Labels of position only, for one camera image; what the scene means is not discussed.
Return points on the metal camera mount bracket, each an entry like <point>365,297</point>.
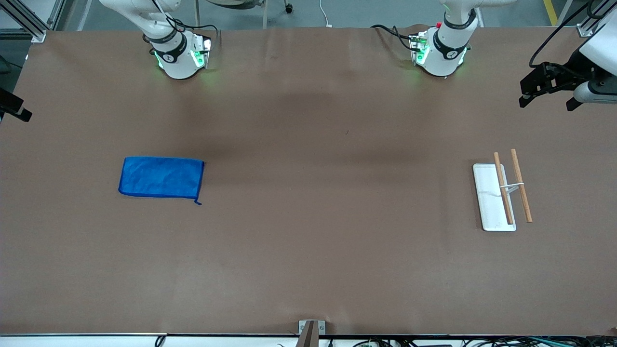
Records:
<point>311,328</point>

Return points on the chair base with caster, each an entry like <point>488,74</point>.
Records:
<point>265,9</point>

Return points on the blue microfibre towel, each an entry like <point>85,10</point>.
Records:
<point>161,177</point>

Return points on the white towel rack wooden bars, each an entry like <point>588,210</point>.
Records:
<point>489,202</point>

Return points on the brown table cover mat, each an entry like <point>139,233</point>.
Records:
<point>308,241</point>

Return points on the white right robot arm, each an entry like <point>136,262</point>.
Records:
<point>176,62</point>

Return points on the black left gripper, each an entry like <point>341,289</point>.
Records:
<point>573,67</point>

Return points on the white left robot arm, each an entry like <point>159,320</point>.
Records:
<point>441,55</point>

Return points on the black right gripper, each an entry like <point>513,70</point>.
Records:
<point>10,104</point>

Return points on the aluminium frame profile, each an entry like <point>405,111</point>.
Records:
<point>29,21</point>
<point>590,24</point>

